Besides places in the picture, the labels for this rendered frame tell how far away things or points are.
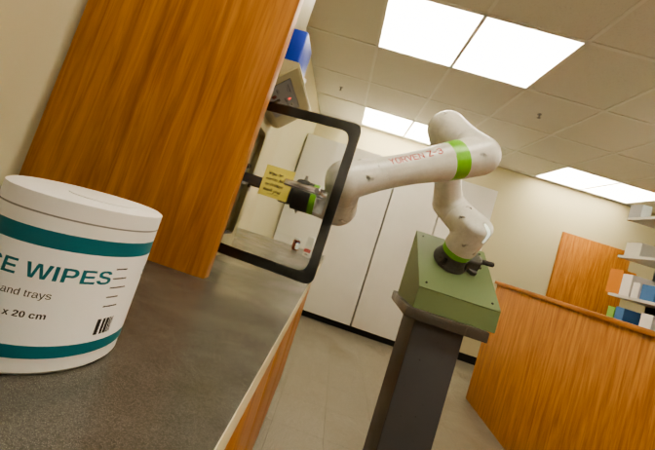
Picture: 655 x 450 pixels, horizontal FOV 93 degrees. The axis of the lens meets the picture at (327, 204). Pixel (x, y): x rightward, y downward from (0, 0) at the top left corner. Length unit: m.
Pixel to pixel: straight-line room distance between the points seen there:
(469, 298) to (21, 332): 1.28
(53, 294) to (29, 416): 0.09
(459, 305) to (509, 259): 3.57
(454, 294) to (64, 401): 1.21
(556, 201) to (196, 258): 4.90
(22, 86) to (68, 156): 0.18
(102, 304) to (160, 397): 0.10
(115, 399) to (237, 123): 0.57
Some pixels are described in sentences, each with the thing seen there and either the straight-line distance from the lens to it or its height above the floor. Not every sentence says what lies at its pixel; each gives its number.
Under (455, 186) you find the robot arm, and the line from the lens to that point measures 1.30.
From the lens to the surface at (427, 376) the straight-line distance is 1.45.
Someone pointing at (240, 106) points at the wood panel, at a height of 1.33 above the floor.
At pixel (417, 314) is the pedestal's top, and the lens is 1.30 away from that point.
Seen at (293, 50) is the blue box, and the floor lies 1.54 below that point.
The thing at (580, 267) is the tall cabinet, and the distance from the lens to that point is 5.36.
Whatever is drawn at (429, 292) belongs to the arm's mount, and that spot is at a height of 1.01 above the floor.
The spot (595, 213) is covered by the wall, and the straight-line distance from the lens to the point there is 5.53.
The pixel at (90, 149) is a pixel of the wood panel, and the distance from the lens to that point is 0.91.
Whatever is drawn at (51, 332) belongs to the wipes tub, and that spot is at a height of 0.98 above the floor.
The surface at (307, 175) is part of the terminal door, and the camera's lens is 0.75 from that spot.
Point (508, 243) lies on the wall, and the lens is 4.89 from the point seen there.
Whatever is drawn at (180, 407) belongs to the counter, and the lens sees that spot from 0.35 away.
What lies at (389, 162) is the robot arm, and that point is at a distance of 0.84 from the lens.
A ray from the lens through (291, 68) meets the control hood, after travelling 0.87.
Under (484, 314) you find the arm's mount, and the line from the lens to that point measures 1.41.
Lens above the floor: 1.13
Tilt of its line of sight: 4 degrees up
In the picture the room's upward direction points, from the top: 18 degrees clockwise
